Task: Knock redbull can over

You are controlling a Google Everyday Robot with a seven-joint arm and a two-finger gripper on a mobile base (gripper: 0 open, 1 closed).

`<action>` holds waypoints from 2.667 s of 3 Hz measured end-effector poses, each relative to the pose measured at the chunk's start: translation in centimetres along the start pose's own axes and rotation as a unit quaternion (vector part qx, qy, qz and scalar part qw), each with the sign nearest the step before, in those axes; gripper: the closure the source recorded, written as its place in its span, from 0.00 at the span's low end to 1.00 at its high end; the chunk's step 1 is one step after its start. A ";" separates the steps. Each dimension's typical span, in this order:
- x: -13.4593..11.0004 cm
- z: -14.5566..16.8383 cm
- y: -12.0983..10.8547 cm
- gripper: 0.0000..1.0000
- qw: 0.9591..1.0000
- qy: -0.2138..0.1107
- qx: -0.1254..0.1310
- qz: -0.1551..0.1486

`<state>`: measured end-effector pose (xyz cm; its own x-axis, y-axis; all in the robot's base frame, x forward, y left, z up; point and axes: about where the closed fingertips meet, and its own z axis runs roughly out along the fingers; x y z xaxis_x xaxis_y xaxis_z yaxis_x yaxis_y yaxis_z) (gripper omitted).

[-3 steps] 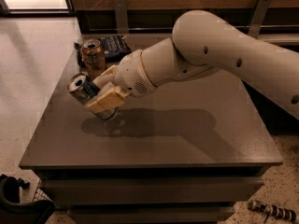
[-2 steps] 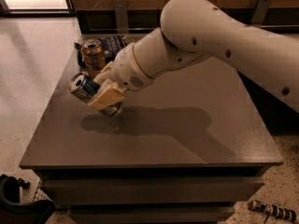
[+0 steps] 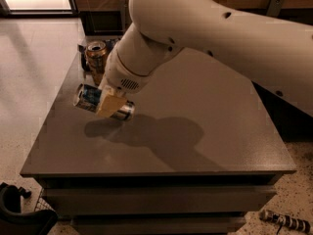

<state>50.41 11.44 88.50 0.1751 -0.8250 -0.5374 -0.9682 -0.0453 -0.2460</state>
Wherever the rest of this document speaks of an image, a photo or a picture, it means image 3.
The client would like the grey drawer cabinet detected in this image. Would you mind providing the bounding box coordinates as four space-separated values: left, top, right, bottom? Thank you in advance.
22 50 295 235

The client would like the blue snack bag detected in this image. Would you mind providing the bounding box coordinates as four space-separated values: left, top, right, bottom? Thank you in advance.
105 38 119 51

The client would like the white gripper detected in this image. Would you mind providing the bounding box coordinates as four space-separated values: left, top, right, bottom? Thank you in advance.
96 49 151 118

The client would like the metal wall bracket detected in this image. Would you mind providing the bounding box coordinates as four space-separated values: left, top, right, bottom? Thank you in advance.
119 0 131 31
266 0 285 18

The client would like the silver blue redbull can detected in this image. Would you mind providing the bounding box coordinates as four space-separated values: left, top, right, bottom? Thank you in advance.
73 84 135 121

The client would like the left metal wall bracket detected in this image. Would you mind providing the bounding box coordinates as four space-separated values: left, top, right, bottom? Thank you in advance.
119 0 131 31

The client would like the black chair base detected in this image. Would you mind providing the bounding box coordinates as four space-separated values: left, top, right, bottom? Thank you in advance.
0 182 58 235

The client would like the gold brown drink can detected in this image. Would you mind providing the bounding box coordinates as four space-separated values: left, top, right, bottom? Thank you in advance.
85 41 108 85

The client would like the right metal wall bracket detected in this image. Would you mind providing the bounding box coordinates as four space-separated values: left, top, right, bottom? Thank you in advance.
266 0 285 18

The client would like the black white striped cable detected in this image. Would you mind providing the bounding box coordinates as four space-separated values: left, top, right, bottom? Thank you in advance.
258 209 313 235

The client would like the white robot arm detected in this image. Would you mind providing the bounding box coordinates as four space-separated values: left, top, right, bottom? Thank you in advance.
97 0 313 117

